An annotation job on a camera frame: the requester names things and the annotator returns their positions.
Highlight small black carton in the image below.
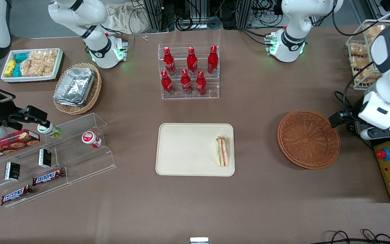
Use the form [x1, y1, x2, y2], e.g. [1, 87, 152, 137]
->
[38, 148, 52, 169]
[4, 162, 21, 181]

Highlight white rectangular plastic bin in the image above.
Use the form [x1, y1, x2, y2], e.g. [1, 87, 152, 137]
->
[0, 48, 64, 83]

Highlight red cola bottle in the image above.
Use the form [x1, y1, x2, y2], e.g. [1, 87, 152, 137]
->
[187, 46, 198, 76]
[161, 70, 174, 96]
[180, 69, 192, 95]
[163, 47, 176, 76]
[207, 45, 219, 75]
[196, 70, 207, 96]

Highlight clear bag of pastries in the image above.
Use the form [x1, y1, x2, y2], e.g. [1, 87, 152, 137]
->
[366, 24, 385, 38]
[349, 42, 369, 57]

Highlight small red-capped white bottle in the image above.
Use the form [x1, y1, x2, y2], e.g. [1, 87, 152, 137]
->
[82, 131, 102, 148]

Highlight red emergency stop button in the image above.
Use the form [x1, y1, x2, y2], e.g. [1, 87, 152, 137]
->
[376, 148, 390, 162]

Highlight black floor cables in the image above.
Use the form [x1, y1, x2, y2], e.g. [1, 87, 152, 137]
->
[318, 229, 390, 244]

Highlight white wire basket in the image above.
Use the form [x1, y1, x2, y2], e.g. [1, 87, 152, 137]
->
[345, 19, 390, 91]

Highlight Snickers chocolate bar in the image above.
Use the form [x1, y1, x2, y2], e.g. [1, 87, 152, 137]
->
[1, 184, 33, 206]
[32, 168, 65, 186]

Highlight beige plastic tray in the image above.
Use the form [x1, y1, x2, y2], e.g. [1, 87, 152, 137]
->
[155, 123, 235, 177]

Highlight clear bag of crackers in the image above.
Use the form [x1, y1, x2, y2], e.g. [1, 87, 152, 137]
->
[20, 49, 59, 77]

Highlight small green-capped white bottle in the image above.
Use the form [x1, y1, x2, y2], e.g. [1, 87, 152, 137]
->
[37, 122, 62, 139]

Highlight tan oval wicker basket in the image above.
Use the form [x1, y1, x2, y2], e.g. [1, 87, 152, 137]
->
[52, 62, 102, 115]

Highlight brown round wicker basket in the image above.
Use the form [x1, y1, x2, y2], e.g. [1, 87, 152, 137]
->
[277, 110, 341, 169]

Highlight triangle sandwich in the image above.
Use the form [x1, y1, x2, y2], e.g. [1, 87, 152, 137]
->
[215, 135, 230, 167]

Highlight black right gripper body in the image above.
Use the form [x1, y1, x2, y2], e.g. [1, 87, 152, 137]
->
[0, 96, 22, 126]

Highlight clear acrylic stepped shelf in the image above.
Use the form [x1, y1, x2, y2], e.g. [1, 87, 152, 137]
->
[45, 113, 117, 185]
[0, 134, 69, 208]

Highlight yellow snack box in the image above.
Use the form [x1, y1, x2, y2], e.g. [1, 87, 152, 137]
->
[4, 58, 18, 77]

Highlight stacked aluminium foil trays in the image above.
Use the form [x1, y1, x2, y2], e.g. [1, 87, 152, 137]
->
[53, 67, 96, 107]

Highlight coiled black cable bundle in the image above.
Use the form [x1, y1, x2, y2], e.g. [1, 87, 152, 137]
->
[175, 15, 223, 32]

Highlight red plaid cookie box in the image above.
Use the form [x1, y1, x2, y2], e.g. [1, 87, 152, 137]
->
[0, 129, 41, 162]

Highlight clear acrylic bottle rack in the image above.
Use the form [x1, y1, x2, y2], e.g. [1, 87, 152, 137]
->
[158, 43, 220, 100]

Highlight crumpled beige cloth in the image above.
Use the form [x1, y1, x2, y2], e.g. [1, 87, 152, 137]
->
[105, 3, 149, 35]

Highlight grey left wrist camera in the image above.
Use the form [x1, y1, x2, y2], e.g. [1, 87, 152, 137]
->
[360, 126, 390, 141]

